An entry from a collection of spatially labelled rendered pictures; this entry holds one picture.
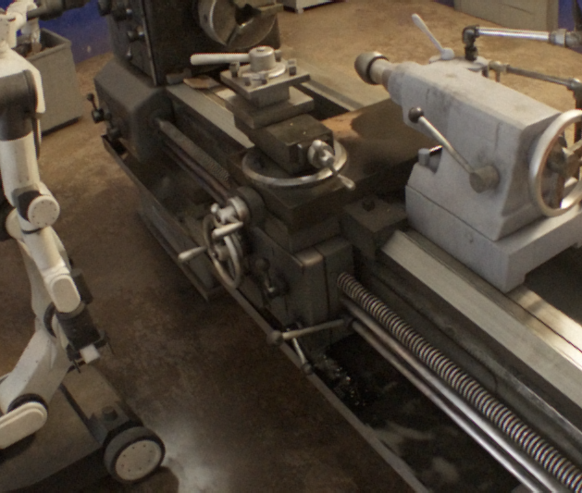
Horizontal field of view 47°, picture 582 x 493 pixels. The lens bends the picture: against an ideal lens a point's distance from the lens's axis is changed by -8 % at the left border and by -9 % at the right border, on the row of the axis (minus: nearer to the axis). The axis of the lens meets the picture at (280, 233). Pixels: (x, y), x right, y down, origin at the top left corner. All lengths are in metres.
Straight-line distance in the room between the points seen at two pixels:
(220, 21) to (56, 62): 2.26
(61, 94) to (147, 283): 1.89
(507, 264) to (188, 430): 1.32
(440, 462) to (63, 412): 1.22
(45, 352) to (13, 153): 0.74
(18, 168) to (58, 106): 3.00
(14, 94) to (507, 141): 1.02
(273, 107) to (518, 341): 0.80
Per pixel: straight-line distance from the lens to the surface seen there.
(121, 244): 3.30
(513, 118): 1.40
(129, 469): 2.23
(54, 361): 2.11
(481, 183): 1.40
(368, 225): 1.59
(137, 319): 2.84
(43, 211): 1.63
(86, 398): 2.31
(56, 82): 4.54
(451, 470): 1.69
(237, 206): 1.67
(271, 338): 1.63
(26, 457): 2.25
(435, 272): 1.50
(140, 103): 2.61
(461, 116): 1.48
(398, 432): 1.76
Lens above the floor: 1.77
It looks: 34 degrees down
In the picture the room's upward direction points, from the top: 8 degrees counter-clockwise
